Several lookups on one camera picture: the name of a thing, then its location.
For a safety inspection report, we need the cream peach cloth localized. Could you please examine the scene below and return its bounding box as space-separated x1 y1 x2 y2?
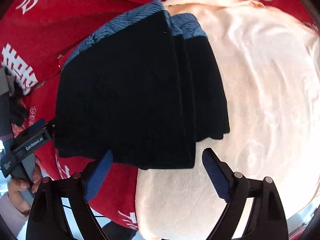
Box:
136 0 319 239

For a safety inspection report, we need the black crumpled garment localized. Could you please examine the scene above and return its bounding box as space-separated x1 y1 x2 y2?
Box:
9 81 29 127

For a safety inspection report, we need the person's left hand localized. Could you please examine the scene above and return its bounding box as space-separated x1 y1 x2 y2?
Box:
7 157 43 218

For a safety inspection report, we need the pink sleeve forearm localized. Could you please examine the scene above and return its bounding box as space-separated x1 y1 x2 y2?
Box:
0 192 29 237

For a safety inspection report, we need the beige folded garment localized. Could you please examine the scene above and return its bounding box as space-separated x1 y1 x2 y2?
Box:
0 67 15 97

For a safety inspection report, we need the black pants blue-grey waistband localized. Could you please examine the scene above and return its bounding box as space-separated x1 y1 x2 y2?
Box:
54 0 230 170

